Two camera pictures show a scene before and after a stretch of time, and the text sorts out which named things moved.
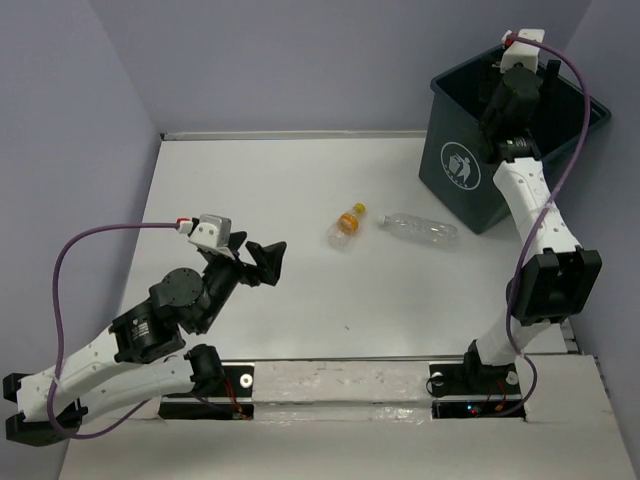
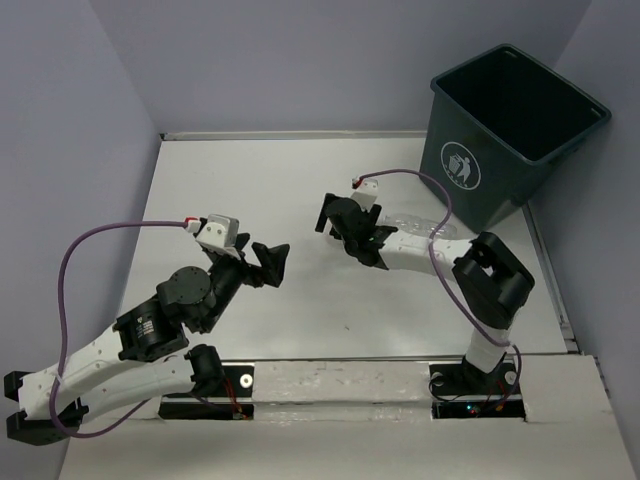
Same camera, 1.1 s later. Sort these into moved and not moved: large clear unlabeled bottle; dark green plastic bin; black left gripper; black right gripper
Moved: black right gripper
Not moved: black left gripper; dark green plastic bin; large clear unlabeled bottle
